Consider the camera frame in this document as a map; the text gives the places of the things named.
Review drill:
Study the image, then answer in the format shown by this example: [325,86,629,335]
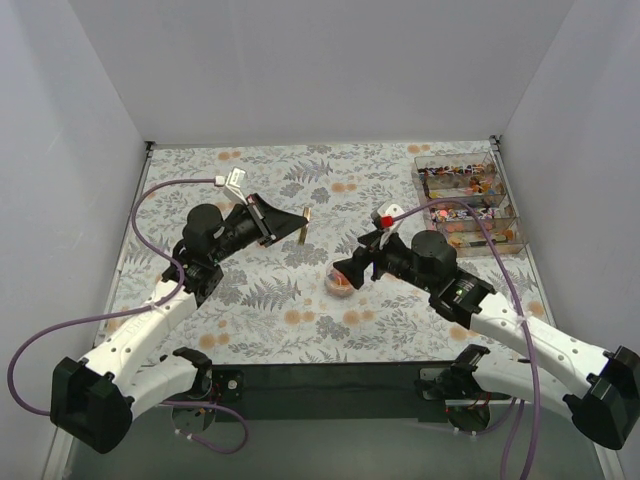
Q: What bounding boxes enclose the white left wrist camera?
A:
[214,167,247,205]

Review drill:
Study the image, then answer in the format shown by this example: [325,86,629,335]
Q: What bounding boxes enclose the clear plastic jar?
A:
[324,262,355,298]

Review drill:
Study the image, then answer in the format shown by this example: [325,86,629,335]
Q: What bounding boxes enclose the floral patterned table cloth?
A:
[92,141,562,365]

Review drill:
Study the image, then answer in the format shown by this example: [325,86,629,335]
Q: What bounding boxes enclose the aluminium frame rail right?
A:
[489,134,571,362]

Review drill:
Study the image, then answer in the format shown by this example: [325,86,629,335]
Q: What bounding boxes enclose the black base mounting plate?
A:
[212,361,508,431]

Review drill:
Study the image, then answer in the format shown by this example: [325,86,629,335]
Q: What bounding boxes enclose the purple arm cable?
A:
[394,199,542,480]
[7,177,250,455]

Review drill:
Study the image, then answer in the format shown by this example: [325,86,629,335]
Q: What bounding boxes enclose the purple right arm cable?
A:
[394,199,542,480]

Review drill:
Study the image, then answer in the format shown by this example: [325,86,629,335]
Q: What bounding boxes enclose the aluminium frame rail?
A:
[39,363,626,480]
[489,134,571,362]

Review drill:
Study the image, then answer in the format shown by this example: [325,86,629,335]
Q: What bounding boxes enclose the aluminium front frame rail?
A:
[39,363,626,480]

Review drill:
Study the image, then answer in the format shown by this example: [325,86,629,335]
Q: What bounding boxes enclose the round wooden jar lid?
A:
[298,207,311,245]

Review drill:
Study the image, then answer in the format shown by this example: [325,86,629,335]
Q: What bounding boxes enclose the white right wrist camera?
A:
[371,201,404,250]

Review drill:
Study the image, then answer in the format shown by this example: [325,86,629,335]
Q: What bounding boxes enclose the clear acrylic candy organizer box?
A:
[415,151,526,257]

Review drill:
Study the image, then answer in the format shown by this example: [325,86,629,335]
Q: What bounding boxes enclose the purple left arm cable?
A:
[7,177,250,455]

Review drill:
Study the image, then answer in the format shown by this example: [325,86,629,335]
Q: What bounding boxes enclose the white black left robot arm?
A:
[50,194,308,454]

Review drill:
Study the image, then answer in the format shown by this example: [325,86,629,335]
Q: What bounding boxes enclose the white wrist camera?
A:
[214,167,247,205]
[371,201,404,250]

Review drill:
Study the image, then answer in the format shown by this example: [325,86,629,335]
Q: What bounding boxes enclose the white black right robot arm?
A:
[333,230,639,450]

